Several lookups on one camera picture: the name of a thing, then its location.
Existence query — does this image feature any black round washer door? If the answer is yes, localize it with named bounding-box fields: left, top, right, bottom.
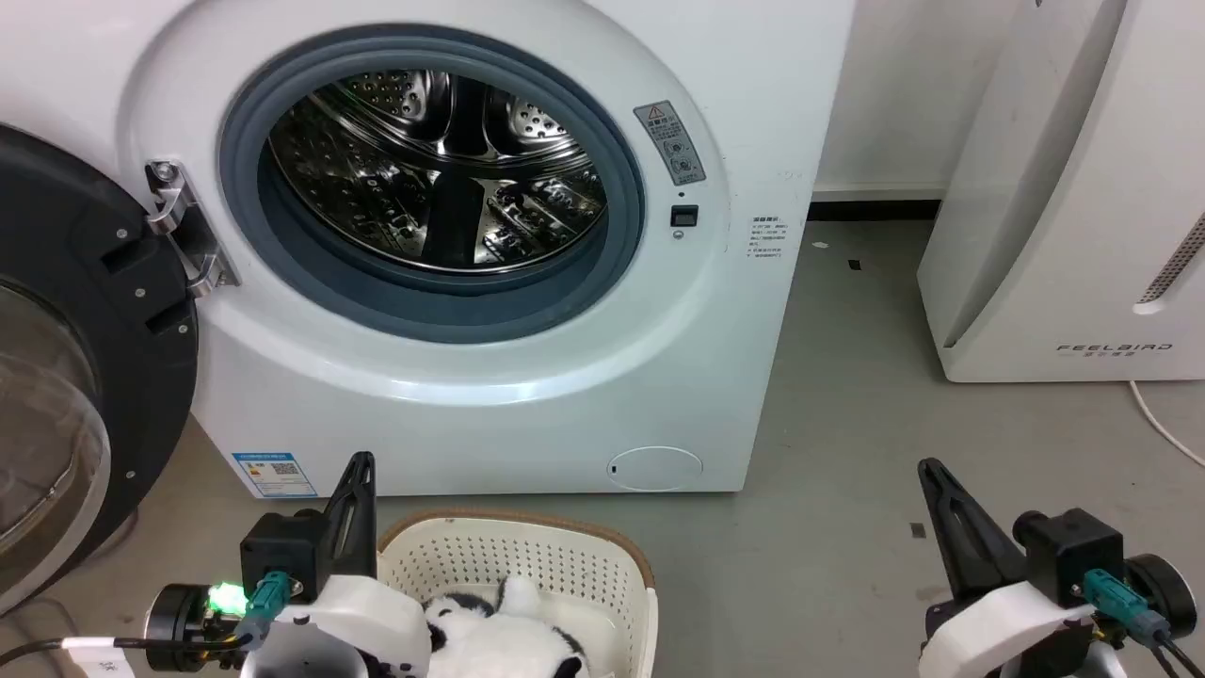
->
left=0, top=123, right=201, bottom=615

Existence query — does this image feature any blue energy label sticker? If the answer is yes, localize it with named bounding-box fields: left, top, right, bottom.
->
left=232, top=452, right=319, bottom=499

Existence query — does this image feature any silver metal door hinge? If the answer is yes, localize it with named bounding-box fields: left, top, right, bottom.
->
left=144, top=160, right=241, bottom=299

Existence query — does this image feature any cream perforated laundry basket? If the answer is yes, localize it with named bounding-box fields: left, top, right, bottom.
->
left=376, top=509, right=658, bottom=678

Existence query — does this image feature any round white filter cover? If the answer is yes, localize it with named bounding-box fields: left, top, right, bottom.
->
left=607, top=445, right=704, bottom=492

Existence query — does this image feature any grey rubber door gasket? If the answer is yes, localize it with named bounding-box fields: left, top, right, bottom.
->
left=217, top=25, right=647, bottom=345

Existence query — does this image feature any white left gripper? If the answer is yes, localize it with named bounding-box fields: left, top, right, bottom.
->
left=241, top=451, right=432, bottom=678

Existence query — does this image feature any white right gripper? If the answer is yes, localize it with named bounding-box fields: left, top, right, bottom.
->
left=917, top=458, right=1102, bottom=678

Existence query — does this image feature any grey warning label sticker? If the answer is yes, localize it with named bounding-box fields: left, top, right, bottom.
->
left=633, top=100, right=707, bottom=187

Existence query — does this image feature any black baseboard strip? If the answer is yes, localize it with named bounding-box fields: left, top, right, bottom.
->
left=808, top=199, right=943, bottom=222

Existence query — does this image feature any white power cable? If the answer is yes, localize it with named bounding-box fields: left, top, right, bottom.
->
left=1129, top=380, right=1205, bottom=469

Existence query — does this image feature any right arm cable, teal plug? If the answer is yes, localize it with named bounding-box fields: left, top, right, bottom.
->
left=1082, top=569, right=1205, bottom=678

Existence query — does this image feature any white front-load washing machine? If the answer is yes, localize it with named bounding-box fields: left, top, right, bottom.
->
left=0, top=0, right=858, bottom=499

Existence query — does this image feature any black and white plush panda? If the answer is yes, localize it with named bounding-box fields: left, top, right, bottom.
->
left=421, top=575, right=592, bottom=678

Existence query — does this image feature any arm cable, teal plug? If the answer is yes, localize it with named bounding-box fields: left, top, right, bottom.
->
left=0, top=571, right=291, bottom=666
left=1082, top=569, right=1205, bottom=678

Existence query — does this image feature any left arm cable, teal plug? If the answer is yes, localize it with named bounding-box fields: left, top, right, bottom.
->
left=0, top=571, right=291, bottom=666

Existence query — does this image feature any stainless steel washing machine drum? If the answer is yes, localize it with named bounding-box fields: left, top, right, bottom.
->
left=267, top=69, right=609, bottom=275

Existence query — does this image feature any white air purifier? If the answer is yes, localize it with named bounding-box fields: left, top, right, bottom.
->
left=917, top=0, right=1205, bottom=384

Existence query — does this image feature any small printed text sticker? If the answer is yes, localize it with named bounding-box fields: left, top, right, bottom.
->
left=749, top=216, right=788, bottom=261

